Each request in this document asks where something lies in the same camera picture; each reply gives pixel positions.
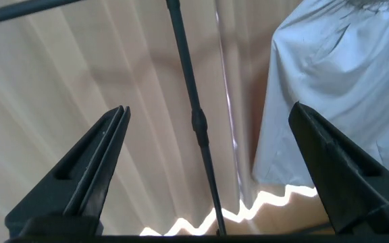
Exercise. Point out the black clothes rack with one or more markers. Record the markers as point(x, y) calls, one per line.
point(199, 125)

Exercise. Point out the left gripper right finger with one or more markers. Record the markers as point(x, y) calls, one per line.
point(343, 182)

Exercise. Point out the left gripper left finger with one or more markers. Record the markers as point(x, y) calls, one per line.
point(46, 202)

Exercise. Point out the pale grey shorts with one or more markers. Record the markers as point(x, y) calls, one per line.
point(333, 67)

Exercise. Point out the beige curtain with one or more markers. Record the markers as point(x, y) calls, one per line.
point(63, 84)

